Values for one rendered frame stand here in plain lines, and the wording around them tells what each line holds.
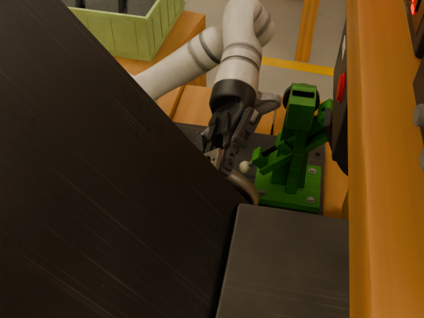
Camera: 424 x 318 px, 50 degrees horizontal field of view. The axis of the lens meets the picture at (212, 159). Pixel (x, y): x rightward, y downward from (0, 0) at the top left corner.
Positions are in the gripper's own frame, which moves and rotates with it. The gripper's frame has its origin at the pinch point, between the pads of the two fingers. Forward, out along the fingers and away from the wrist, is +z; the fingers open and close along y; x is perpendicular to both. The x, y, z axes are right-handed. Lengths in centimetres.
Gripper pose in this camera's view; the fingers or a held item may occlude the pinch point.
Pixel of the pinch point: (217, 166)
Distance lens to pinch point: 69.9
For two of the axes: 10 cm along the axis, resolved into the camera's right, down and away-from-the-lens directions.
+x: 7.3, 4.5, 5.1
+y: 6.5, -2.5, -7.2
